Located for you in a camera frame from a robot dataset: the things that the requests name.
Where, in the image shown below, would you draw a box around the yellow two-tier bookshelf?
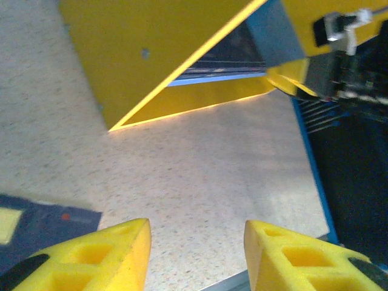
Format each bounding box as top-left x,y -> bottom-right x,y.
59,0 -> 388,133

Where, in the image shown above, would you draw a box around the aluminium mounting rail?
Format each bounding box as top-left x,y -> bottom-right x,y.
198,269 -> 252,291

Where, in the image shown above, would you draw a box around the dark blue book yellow label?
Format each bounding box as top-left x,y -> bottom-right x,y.
0,193 -> 103,267

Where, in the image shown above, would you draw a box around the blue-edged aluminium side rail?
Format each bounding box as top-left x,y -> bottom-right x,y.
290,98 -> 340,245

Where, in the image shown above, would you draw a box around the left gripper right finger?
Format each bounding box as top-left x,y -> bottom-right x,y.
244,219 -> 388,291

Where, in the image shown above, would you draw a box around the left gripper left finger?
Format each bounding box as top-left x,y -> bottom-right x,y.
0,217 -> 152,291

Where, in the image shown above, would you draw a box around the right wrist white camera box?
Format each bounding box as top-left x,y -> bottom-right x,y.
313,8 -> 374,57

